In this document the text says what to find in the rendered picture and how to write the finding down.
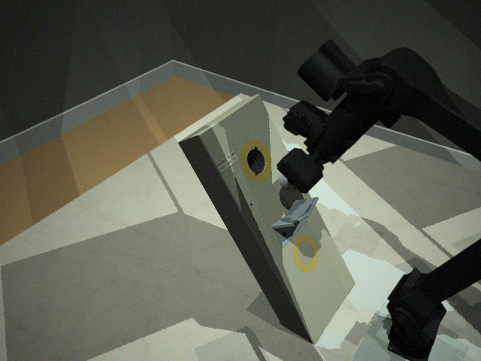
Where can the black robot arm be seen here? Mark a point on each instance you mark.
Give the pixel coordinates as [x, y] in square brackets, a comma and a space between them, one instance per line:
[399, 83]

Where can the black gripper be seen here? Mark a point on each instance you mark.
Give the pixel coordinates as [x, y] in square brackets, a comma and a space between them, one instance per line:
[304, 171]

